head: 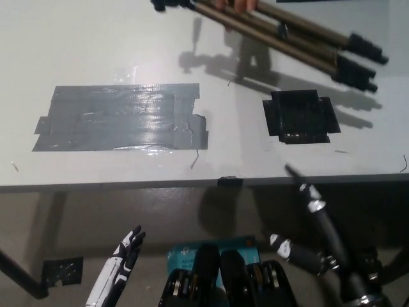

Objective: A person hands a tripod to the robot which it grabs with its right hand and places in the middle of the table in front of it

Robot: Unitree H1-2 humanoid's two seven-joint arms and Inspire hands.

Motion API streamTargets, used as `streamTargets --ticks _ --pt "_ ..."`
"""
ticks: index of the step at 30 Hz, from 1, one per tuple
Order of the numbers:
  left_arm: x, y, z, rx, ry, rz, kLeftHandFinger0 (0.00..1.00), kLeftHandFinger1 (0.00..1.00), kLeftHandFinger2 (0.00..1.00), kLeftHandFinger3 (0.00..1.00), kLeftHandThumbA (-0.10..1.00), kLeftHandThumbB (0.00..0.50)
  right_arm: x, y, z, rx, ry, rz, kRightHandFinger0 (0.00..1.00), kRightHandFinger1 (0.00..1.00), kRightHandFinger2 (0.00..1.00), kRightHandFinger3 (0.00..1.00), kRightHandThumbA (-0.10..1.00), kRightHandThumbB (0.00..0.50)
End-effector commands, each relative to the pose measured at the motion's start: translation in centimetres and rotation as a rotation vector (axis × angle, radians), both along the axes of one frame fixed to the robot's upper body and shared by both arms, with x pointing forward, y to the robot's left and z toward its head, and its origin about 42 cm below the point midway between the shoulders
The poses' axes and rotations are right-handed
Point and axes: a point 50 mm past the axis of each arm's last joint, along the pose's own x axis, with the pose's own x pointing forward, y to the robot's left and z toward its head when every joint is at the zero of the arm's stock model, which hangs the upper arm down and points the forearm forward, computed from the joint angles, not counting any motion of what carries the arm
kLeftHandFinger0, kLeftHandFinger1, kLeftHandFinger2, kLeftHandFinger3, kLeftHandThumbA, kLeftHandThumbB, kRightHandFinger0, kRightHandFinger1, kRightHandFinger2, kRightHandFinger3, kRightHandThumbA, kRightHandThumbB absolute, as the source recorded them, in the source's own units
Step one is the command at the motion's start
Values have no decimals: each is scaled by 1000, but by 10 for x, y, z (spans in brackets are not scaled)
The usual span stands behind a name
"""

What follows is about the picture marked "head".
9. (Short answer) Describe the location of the person's bare hand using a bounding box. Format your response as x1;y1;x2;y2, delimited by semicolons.
213;0;260;14

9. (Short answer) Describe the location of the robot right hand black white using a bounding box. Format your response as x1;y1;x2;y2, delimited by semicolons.
269;164;394;307

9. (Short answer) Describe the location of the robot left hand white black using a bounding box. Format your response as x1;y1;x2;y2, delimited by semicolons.
84;224;147;307

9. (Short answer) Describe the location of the bronze and black camera tripod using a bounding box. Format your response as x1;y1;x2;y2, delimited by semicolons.
150;0;390;94

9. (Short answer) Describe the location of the black floor tape piece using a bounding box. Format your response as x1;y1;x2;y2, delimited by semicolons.
41;256;84;287

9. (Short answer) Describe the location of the teal wifi router box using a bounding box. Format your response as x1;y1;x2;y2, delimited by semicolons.
166;235;260;288

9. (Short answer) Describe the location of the black table leg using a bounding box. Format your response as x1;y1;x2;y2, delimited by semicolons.
0;246;49;297

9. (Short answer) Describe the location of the black tape square patch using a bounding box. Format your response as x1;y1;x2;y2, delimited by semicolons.
262;90;341;145

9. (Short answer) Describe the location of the grey duct tape patch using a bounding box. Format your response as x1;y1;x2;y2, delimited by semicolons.
31;83;210;152

